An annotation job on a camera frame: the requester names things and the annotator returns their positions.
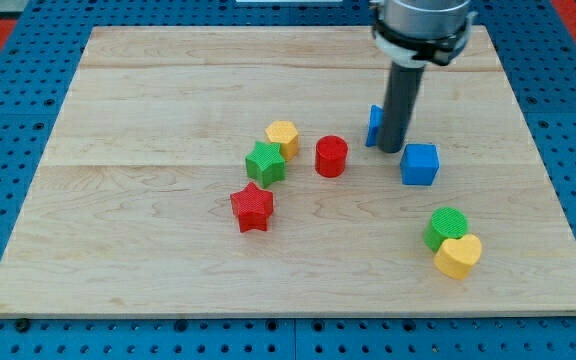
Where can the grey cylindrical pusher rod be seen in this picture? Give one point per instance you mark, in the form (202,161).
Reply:
(399,101)

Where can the blue cube block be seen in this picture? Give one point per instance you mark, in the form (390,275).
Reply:
(419,164)

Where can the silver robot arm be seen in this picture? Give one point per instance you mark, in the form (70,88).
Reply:
(414,33)

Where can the blue block behind rod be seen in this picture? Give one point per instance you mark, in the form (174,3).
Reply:
(373,125)

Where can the red cylinder block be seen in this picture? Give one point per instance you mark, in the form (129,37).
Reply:
(330,156)

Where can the yellow hexagon block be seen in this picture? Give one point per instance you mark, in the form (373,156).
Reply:
(286,135)

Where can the green cylinder block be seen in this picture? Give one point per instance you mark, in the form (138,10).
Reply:
(444,223)

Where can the green star block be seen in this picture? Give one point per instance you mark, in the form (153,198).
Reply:
(265,164)

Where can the yellow heart block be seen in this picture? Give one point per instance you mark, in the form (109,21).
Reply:
(456,257)

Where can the red star block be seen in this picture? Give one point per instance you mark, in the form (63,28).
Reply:
(252,206)

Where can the wooden board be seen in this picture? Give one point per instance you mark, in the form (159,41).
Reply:
(129,212)

